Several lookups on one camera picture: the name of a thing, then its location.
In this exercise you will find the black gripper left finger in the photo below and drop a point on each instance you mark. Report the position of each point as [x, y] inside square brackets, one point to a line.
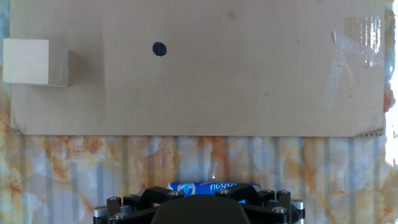
[133, 205]

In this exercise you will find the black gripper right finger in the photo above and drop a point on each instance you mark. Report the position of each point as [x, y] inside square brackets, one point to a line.
[267, 205]

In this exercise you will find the light wooden cube block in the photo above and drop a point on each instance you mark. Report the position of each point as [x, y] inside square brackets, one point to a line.
[26, 60]

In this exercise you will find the blue white tissue pack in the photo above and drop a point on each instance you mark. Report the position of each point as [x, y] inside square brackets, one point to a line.
[199, 188]

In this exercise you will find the marble pattern plastic sheet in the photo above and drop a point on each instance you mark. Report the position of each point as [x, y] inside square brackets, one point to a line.
[62, 171]

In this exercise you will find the brown cardboard sheet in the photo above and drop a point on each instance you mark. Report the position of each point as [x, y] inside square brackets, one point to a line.
[217, 77]

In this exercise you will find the clear tape piece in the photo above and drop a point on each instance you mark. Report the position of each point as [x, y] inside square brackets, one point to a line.
[339, 62]

